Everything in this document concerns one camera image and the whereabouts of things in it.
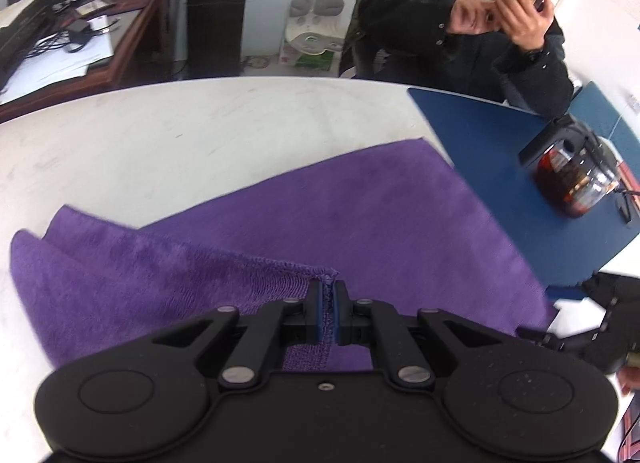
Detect white papers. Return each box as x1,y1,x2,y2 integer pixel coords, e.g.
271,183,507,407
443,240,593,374
0,10,113,106

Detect black cabinet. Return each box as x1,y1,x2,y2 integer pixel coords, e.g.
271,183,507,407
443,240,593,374
186,0,251,78

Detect dark brown wooden desk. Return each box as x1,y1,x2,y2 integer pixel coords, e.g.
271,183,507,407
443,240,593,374
0,0,186,124

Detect person's right hand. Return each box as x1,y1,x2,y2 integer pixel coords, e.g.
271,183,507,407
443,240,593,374
617,367,640,396

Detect blue table mat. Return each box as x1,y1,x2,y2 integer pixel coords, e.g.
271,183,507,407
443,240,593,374
407,82,640,301

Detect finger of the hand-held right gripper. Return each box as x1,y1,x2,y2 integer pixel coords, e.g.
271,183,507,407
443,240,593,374
516,324,609,354

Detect black power adapter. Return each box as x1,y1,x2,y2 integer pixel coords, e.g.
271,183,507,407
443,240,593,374
67,18,121,51

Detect black printer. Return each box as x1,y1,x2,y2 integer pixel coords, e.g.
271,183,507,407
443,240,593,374
0,0,63,88

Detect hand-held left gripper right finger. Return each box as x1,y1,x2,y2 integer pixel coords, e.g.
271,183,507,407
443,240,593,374
334,281,504,390

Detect green box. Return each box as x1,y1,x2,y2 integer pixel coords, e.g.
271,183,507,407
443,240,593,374
279,40,335,68

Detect glass teapot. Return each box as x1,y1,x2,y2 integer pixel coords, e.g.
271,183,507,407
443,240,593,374
517,115,623,218

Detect purple towel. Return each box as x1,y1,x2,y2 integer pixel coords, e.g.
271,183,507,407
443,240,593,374
10,139,558,374

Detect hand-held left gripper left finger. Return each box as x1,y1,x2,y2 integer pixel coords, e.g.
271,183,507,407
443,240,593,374
151,281,322,391

